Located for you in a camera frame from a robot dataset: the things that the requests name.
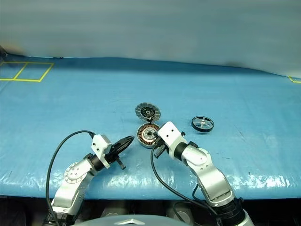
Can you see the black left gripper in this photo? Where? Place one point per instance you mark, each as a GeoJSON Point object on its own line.
{"type": "Point", "coordinates": [114, 156]}

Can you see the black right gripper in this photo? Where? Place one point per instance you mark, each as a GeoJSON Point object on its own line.
{"type": "Point", "coordinates": [160, 147]}

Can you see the round hinged motor housing lid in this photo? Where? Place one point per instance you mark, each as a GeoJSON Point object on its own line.
{"type": "Point", "coordinates": [148, 113]}

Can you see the black spoked rotor wheel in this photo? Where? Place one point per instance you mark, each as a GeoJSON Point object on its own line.
{"type": "Point", "coordinates": [202, 121]}

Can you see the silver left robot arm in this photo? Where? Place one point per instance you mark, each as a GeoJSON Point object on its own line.
{"type": "Point", "coordinates": [70, 188]}

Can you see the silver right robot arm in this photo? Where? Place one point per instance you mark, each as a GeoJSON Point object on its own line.
{"type": "Point", "coordinates": [211, 179]}

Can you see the motor housing base copper windings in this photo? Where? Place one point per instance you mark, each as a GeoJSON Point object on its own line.
{"type": "Point", "coordinates": [143, 137]}

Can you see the blue plastic table cover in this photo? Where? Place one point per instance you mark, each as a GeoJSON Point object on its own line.
{"type": "Point", "coordinates": [94, 106]}

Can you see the dark rounded shape grey cap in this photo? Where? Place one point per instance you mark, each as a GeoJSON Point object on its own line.
{"type": "Point", "coordinates": [181, 214]}
{"type": "Point", "coordinates": [111, 213]}

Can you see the grey robot torso with logo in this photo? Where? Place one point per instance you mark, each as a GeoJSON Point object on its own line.
{"type": "Point", "coordinates": [98, 222]}

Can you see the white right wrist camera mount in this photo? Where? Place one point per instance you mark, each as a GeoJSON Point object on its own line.
{"type": "Point", "coordinates": [171, 136]}

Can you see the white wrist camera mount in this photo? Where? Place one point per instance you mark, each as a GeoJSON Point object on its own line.
{"type": "Point", "coordinates": [100, 143]}
{"type": "Point", "coordinates": [171, 136]}

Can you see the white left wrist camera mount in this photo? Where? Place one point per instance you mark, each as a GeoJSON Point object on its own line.
{"type": "Point", "coordinates": [100, 143]}

